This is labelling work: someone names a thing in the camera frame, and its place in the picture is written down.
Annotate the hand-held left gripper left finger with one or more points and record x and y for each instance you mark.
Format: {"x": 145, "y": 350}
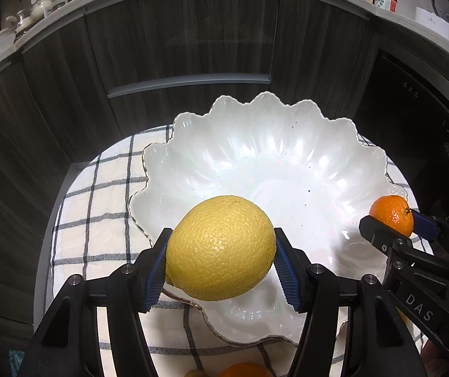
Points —
{"x": 155, "y": 279}

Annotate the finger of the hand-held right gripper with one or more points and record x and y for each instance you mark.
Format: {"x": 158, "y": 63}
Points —
{"x": 377, "y": 233}
{"x": 424, "y": 224}

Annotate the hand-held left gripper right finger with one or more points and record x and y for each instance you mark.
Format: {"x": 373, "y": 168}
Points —
{"x": 287, "y": 279}

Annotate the orange mandarin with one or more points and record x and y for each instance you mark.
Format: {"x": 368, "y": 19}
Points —
{"x": 391, "y": 216}
{"x": 246, "y": 371}

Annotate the yellow lemon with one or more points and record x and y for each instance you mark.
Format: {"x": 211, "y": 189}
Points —
{"x": 220, "y": 247}

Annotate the white scalloped bowl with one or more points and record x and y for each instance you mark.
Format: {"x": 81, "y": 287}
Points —
{"x": 271, "y": 165}

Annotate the black checked white cloth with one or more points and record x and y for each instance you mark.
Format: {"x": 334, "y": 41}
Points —
{"x": 98, "y": 220}

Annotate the black built-in appliance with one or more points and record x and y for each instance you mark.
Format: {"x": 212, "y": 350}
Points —
{"x": 416, "y": 125}

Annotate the brown longan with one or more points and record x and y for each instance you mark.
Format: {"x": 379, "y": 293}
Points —
{"x": 197, "y": 373}

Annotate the white countertop appliance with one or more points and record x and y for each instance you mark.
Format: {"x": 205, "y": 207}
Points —
{"x": 438, "y": 15}

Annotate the dark wood kitchen cabinet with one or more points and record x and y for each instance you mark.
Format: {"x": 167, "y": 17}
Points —
{"x": 169, "y": 47}

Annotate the glass teapot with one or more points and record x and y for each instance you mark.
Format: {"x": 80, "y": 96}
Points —
{"x": 19, "y": 21}

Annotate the white teapot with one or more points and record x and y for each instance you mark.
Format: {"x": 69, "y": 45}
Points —
{"x": 43, "y": 8}

